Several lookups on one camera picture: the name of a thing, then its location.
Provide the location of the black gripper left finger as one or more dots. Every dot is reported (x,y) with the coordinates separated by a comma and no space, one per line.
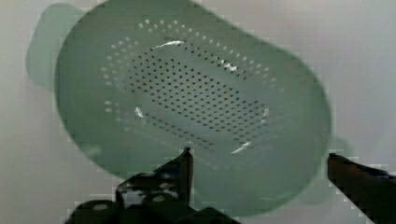
(158,197)

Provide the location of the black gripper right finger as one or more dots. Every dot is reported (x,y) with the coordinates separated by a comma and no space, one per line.
(372,190)

